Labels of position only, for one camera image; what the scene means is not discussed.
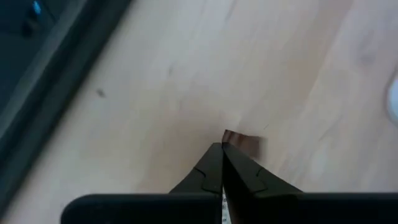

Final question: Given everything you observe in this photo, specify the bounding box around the black aluminium table frame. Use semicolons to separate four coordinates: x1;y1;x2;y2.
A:
0;0;133;215

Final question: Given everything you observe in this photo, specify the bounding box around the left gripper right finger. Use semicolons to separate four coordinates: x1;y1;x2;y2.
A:
222;143;398;224

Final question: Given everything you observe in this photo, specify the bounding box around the white plastic bin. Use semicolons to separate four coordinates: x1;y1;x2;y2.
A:
386;76;398;127

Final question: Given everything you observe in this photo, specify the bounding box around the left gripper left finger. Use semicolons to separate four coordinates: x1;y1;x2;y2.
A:
60;142;224;224

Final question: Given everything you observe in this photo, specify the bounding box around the brown snack bar wrapper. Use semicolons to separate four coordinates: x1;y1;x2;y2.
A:
222;129;269;160

